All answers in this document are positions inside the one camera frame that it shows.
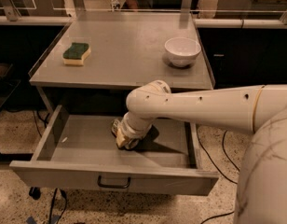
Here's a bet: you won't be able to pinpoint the crushed silver 7up can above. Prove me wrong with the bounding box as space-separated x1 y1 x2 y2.
111 119 139 150

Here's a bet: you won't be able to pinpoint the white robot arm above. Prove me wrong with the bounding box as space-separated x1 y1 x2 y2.
112 80 287 224

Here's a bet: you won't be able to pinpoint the open grey top drawer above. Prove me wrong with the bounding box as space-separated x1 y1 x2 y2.
10 105 219 196

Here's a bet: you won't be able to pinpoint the grey metal counter cabinet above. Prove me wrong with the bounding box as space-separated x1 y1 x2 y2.
28 10 216 126

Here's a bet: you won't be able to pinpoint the green and yellow sponge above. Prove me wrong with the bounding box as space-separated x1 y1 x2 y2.
62 42 91 65

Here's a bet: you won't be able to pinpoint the black caster wheel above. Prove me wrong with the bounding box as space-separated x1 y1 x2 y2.
29 187 41 200

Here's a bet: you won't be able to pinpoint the white ceramic bowl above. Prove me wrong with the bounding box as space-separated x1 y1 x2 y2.
164 37 201 67

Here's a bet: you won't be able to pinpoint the clear water bottle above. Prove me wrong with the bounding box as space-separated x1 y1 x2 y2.
110 0 120 11

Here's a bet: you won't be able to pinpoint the black drawer handle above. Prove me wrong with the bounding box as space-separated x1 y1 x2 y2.
97 175 131 189

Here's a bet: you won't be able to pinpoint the black cables under cabinet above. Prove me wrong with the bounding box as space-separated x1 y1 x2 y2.
48 188 69 224

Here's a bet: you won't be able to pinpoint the black floor cable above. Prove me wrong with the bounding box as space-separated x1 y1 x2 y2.
196 126 241 224

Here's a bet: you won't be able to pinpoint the white horizontal rail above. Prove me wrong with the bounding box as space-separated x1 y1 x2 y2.
0 16 287 29

